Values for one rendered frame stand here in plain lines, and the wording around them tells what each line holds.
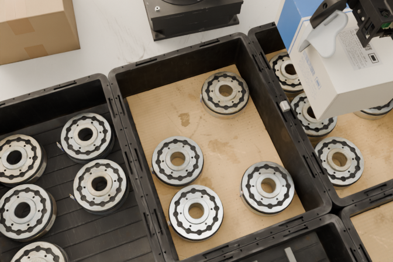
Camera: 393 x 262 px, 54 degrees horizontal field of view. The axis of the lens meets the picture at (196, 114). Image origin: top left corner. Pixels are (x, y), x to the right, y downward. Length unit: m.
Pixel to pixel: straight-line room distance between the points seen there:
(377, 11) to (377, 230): 0.48
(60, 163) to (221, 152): 0.33
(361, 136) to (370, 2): 0.44
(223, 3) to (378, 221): 0.63
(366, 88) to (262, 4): 0.67
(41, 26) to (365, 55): 0.74
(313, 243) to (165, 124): 0.38
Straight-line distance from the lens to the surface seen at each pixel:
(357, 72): 0.59
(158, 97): 0.87
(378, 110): 0.91
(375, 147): 0.91
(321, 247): 0.81
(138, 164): 0.70
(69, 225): 0.81
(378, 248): 0.85
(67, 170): 0.84
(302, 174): 0.76
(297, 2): 0.64
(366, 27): 0.55
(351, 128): 0.90
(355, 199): 0.74
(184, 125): 0.83
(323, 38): 0.57
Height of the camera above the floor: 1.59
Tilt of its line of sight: 65 degrees down
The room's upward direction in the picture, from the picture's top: 3 degrees clockwise
